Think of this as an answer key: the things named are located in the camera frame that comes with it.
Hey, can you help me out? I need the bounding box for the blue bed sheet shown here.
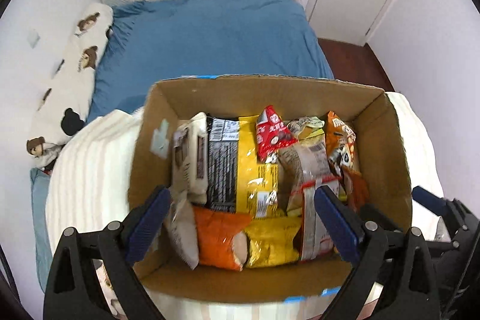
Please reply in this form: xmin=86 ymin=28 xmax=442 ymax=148
xmin=85 ymin=0 xmax=334 ymax=126

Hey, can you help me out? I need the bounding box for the orange panda snack packet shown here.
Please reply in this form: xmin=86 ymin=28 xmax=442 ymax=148
xmin=324 ymin=111 xmax=370 ymax=212

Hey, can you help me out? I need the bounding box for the bear print long pillow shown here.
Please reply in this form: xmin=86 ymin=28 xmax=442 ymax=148
xmin=26 ymin=2 xmax=115 ymax=172

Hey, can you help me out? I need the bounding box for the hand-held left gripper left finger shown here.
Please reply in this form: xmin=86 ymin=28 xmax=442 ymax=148
xmin=43 ymin=185 xmax=173 ymax=320

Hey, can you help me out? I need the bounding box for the white brown snack packet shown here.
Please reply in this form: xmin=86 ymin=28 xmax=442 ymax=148
xmin=172 ymin=112 xmax=209 ymax=204

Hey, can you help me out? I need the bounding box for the light blue cloth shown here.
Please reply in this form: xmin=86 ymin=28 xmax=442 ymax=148
xmin=30 ymin=168 xmax=53 ymax=291

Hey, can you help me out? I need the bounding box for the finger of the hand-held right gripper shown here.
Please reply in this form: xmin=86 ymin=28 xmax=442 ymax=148
xmin=412 ymin=186 xmax=456 ymax=227
xmin=358 ymin=204 xmax=410 ymax=234

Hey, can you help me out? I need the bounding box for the tan clear snack packet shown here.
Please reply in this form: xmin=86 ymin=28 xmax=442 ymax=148
xmin=277 ymin=136 xmax=343 ymax=264

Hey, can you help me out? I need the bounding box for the large yellow snack bag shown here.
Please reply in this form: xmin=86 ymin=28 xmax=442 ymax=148
xmin=234 ymin=115 xmax=289 ymax=219

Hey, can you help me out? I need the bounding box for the white fluffy blanket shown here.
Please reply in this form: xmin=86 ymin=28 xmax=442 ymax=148
xmin=45 ymin=91 xmax=445 ymax=320

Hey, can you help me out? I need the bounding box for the beige green-edged snack packet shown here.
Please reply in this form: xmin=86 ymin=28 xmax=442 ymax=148
xmin=287 ymin=117 xmax=326 ymax=141

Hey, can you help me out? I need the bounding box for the small yellow snack packet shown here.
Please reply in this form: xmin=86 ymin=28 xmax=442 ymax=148
xmin=244 ymin=217 xmax=302 ymax=268

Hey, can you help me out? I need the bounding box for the black striped snack packet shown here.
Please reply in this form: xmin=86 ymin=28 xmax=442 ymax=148
xmin=205 ymin=118 xmax=241 ymax=214

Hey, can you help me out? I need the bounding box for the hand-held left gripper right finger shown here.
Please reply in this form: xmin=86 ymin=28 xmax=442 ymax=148
xmin=313 ymin=185 xmax=441 ymax=320

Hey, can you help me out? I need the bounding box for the cardboard box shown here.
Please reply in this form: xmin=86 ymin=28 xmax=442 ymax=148
xmin=127 ymin=74 xmax=413 ymax=306

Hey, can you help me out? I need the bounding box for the plain white snack packet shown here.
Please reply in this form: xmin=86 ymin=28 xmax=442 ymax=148
xmin=165 ymin=189 xmax=199 ymax=270

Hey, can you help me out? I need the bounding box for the plain orange snack packet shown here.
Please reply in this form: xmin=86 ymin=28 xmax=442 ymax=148
xmin=193 ymin=205 xmax=253 ymax=272

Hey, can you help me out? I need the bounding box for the red snack packet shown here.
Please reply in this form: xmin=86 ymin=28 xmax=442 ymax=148
xmin=256 ymin=105 xmax=297 ymax=164

